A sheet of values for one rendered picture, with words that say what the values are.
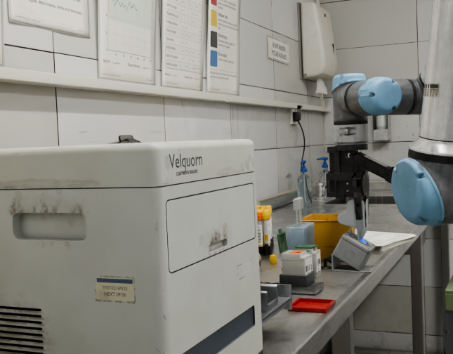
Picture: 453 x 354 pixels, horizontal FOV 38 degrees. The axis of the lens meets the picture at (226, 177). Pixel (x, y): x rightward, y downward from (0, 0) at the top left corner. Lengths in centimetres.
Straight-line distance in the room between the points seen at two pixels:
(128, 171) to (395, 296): 319
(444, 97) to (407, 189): 17
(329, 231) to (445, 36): 64
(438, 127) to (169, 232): 60
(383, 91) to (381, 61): 235
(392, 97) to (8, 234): 85
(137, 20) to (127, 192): 126
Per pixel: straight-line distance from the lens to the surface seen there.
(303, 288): 129
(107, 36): 178
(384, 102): 137
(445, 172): 115
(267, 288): 106
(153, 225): 67
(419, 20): 372
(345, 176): 147
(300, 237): 149
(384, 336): 387
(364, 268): 153
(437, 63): 116
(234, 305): 85
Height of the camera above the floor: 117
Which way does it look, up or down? 3 degrees down
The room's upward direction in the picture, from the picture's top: 2 degrees counter-clockwise
